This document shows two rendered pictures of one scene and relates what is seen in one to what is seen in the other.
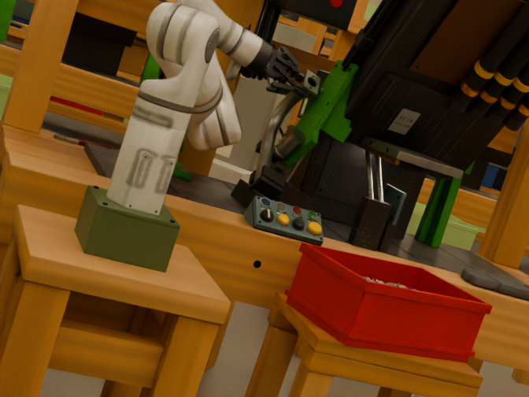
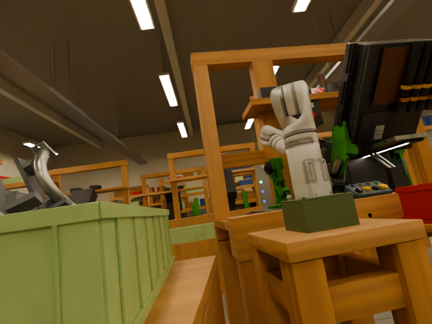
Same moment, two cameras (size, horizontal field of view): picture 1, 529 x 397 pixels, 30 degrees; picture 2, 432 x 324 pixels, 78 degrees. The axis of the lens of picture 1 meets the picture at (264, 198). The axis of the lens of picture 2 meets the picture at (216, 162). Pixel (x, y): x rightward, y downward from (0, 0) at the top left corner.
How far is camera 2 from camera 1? 0.93 m
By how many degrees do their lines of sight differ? 21
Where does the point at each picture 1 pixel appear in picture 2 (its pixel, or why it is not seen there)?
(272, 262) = (376, 211)
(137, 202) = (318, 191)
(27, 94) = (219, 204)
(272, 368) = not seen: hidden behind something
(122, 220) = (319, 202)
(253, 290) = not seen: hidden behind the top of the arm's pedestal
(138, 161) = (307, 167)
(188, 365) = (422, 277)
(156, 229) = (340, 199)
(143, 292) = (368, 237)
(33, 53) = (215, 188)
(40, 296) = (306, 270)
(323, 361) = not seen: outside the picture
